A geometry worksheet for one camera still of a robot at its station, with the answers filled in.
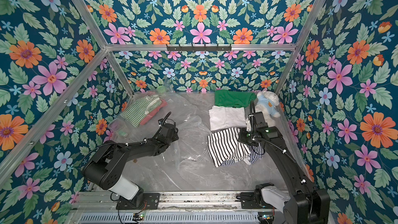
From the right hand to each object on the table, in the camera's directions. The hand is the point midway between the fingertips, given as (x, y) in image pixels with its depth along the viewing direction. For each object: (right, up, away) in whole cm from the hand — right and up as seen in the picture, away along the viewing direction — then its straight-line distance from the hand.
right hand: (242, 135), depth 80 cm
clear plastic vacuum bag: (-27, +1, +14) cm, 30 cm away
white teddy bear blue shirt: (+21, +17, +23) cm, 36 cm away
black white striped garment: (-9, -7, +2) cm, 12 cm away
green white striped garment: (-68, +10, +23) cm, 73 cm away
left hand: (-38, 0, +16) cm, 41 cm away
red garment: (-60, +7, +20) cm, 63 cm away
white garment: (-9, +8, +22) cm, 25 cm away
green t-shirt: (0, +21, +32) cm, 38 cm away
